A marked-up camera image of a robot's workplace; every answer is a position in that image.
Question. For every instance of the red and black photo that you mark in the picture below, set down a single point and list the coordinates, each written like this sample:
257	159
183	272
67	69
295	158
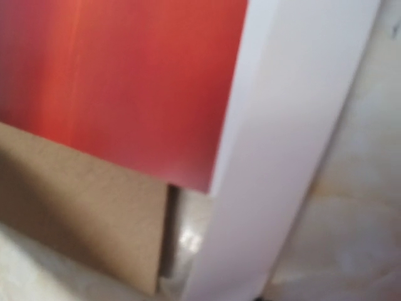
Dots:
143	84

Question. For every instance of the white photo mat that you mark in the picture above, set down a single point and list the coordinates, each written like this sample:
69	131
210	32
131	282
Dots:
295	66

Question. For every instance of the brown cardboard backing board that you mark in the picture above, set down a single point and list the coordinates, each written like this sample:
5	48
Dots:
104	216

